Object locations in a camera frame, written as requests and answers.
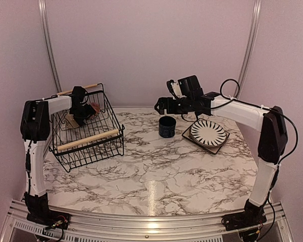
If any aluminium front frame rail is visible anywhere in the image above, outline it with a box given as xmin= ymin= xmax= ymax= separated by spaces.
xmin=0 ymin=199 xmax=293 ymax=242

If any square floral plate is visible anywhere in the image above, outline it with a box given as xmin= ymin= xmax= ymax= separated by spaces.
xmin=182 ymin=126 xmax=221 ymax=155

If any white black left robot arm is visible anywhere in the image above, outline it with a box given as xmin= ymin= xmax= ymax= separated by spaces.
xmin=20 ymin=86 xmax=95 ymax=228

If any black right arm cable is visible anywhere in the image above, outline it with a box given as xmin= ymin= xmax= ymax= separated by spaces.
xmin=180 ymin=78 xmax=299 ymax=164

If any aluminium right corner post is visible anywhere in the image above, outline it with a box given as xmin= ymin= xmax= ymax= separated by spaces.
xmin=238 ymin=0 xmax=262 ymax=86

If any grey patterned round plate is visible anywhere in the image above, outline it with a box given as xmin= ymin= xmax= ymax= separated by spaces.
xmin=188 ymin=127 xmax=226 ymax=148

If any aluminium left corner post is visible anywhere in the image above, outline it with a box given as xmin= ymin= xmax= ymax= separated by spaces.
xmin=38 ymin=0 xmax=62 ymax=92

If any blue white patterned bowl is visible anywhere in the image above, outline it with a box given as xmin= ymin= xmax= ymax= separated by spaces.
xmin=89 ymin=102 xmax=100 ymax=119

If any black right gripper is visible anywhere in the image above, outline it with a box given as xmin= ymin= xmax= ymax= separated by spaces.
xmin=155 ymin=96 xmax=193 ymax=114

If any black wire dish rack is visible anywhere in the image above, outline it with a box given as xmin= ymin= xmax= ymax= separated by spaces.
xmin=49 ymin=83 xmax=125 ymax=172

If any beige ceramic bowl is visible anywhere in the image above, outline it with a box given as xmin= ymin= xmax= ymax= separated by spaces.
xmin=65 ymin=114 xmax=79 ymax=129

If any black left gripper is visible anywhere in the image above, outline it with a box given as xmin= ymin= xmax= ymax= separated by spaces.
xmin=70 ymin=103 xmax=95 ymax=127

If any dark blue mug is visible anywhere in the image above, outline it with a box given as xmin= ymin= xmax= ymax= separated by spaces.
xmin=159 ymin=116 xmax=176 ymax=138

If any white round plate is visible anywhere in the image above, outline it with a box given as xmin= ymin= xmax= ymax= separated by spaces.
xmin=191 ymin=119 xmax=228 ymax=146

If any aluminium corner post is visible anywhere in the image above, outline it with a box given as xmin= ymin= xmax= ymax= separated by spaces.
xmin=38 ymin=0 xmax=62 ymax=92
xmin=238 ymin=0 xmax=262 ymax=86

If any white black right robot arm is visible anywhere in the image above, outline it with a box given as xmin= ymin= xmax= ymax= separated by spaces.
xmin=155 ymin=75 xmax=288 ymax=228

